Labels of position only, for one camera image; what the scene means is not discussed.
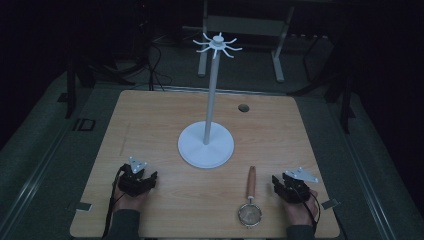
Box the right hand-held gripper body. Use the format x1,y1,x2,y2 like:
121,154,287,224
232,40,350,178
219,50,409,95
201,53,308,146
279,166,320,204

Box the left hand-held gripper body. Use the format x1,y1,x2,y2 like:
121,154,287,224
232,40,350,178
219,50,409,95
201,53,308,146
118,156,155,198

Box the wooden handled mesh strainer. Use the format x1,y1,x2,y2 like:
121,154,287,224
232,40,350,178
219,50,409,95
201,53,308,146
237,165,263,229

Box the white hook stand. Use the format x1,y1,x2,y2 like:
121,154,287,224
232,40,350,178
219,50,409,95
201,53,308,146
177,31,244,170

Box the person's left hand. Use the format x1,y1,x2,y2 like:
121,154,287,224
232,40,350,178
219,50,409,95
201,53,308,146
112,184,150,213

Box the person's right hand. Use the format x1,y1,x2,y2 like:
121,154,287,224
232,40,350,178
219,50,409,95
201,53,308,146
282,189,320,228

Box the grey tape strip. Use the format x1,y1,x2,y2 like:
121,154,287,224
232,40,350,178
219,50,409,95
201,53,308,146
321,198,341,211

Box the black metal stand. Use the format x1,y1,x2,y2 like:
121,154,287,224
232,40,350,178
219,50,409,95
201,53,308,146
56,33,98,120
288,33,358,135

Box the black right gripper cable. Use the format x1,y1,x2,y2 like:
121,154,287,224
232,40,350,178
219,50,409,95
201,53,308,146
298,186,322,234

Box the black rectangular floor bracket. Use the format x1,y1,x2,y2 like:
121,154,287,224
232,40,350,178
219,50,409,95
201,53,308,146
72,117,97,132

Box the black floor cables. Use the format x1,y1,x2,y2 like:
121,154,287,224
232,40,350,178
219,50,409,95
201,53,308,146
99,39,174,92

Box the grey metal table frame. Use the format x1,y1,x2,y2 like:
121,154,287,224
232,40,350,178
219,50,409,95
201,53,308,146
197,0,297,84

